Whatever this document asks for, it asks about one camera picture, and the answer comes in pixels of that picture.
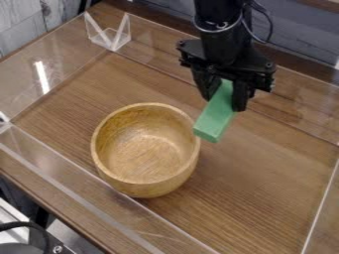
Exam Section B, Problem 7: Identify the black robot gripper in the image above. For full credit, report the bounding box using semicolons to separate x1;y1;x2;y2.
177;24;275;112

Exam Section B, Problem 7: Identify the green rectangular block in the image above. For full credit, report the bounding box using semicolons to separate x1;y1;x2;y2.
194;80;235;143

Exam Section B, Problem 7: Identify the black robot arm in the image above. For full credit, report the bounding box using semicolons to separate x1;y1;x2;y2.
177;0;277;112

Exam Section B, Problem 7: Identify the brown wooden bowl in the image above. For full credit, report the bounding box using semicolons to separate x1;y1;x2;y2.
90;102;202;198

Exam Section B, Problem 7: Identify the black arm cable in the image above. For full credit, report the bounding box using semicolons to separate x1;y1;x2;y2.
242;0;275;46

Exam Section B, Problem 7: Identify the clear acrylic corner bracket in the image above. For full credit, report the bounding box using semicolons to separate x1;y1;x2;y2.
84;12;131;52

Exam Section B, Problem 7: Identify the clear acrylic tray enclosure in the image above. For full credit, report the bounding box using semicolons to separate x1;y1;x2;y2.
0;10;339;254

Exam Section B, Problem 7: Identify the black metal table bracket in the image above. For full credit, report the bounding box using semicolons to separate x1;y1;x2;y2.
28;228;78;254

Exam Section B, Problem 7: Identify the black cable on floor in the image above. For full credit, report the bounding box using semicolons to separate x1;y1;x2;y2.
0;221;48;254

